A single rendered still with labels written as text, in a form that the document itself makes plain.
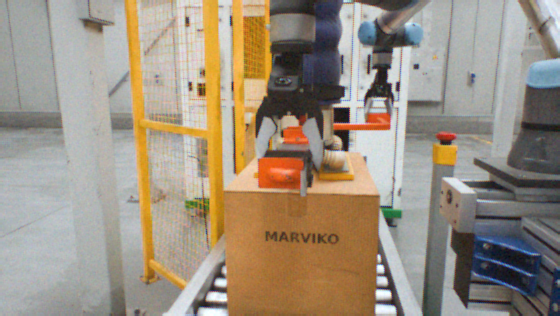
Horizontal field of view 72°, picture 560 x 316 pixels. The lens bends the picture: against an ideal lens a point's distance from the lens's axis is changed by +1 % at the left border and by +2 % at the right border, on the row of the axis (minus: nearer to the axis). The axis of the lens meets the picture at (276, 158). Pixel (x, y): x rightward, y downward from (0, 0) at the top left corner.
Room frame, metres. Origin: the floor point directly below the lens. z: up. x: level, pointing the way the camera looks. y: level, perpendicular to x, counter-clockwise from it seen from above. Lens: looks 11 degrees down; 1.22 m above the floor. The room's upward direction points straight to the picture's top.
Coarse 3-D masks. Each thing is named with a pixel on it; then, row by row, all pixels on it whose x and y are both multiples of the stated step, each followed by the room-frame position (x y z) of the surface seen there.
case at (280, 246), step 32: (256, 160) 1.35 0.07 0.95; (352, 160) 1.34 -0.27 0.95; (224, 192) 0.97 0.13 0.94; (256, 192) 0.95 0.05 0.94; (288, 192) 0.94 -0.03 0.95; (320, 192) 0.94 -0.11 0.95; (352, 192) 0.93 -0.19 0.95; (224, 224) 0.97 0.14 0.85; (256, 224) 0.95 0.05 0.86; (288, 224) 0.94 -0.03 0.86; (320, 224) 0.93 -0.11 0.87; (352, 224) 0.92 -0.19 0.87; (256, 256) 0.95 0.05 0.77; (288, 256) 0.94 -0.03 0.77; (320, 256) 0.93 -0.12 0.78; (352, 256) 0.92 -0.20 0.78; (256, 288) 0.95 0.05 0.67; (288, 288) 0.94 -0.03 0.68; (320, 288) 0.93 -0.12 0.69; (352, 288) 0.92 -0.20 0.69
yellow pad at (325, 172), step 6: (336, 150) 1.28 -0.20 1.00; (348, 156) 1.32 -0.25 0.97; (348, 162) 1.21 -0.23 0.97; (324, 168) 1.10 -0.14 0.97; (330, 168) 1.10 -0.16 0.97; (342, 168) 1.10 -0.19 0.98; (348, 168) 1.13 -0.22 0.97; (324, 174) 1.06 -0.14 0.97; (330, 174) 1.06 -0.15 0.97; (336, 174) 1.06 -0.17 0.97; (342, 174) 1.06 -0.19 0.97; (348, 174) 1.05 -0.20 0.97; (342, 180) 1.06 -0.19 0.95; (348, 180) 1.05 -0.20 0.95
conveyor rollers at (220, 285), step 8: (224, 272) 1.30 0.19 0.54; (216, 280) 1.23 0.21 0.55; (224, 280) 1.23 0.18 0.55; (384, 280) 1.23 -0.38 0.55; (216, 288) 1.21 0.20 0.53; (224, 288) 1.21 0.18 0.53; (376, 288) 1.23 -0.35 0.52; (384, 288) 1.22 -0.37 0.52; (208, 296) 1.13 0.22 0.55; (216, 296) 1.13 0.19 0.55; (224, 296) 1.13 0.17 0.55; (376, 296) 1.14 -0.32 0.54; (384, 296) 1.14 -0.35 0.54; (208, 304) 1.12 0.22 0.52; (216, 304) 1.12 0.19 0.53; (224, 304) 1.11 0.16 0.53; (376, 304) 1.08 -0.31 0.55; (384, 304) 1.14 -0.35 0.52; (200, 312) 1.04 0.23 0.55; (208, 312) 1.04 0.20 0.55; (216, 312) 1.04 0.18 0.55; (224, 312) 1.04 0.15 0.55; (376, 312) 1.05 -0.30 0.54; (384, 312) 1.05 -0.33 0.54; (392, 312) 1.05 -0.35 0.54
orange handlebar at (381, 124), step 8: (376, 120) 1.45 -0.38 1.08; (384, 120) 1.35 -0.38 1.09; (336, 128) 1.26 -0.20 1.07; (344, 128) 1.25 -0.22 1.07; (352, 128) 1.25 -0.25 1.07; (360, 128) 1.25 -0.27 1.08; (368, 128) 1.24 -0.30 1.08; (376, 128) 1.24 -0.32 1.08; (384, 128) 1.24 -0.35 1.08; (272, 168) 0.60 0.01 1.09; (280, 168) 0.60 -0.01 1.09; (288, 168) 0.59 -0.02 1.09; (296, 168) 0.60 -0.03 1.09; (272, 176) 0.59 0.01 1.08; (280, 176) 0.58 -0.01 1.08; (288, 176) 0.58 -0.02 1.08; (296, 176) 0.59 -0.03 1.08
